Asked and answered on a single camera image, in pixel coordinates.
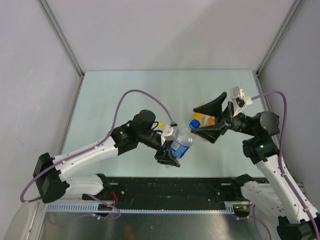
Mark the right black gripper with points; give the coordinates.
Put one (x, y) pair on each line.
(212, 133)

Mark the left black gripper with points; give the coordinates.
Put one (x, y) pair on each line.
(165, 157)

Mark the orange juice bottle yellow cap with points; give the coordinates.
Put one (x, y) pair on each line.
(210, 121)

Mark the yellow honey pomelo drink bottle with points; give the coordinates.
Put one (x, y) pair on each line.
(200, 117)

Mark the clear blue-cap water bottle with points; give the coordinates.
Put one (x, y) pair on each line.
(181, 145)

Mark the blue bottle cap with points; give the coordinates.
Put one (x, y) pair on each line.
(194, 124)

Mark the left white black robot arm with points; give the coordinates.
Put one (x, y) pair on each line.
(55, 176)

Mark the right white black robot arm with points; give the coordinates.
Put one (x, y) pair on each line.
(297, 218)

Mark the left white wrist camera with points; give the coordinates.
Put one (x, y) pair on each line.
(169, 133)

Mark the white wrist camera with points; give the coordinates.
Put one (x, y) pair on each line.
(239, 100)
(169, 133)

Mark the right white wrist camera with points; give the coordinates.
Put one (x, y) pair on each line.
(239, 100)

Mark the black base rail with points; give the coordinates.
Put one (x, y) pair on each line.
(170, 193)

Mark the right aluminium frame post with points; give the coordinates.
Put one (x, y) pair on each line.
(280, 34)

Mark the aluminium frame post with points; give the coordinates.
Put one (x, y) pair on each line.
(280, 34)
(52, 20)

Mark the left aluminium frame post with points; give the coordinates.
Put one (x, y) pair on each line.
(52, 20)

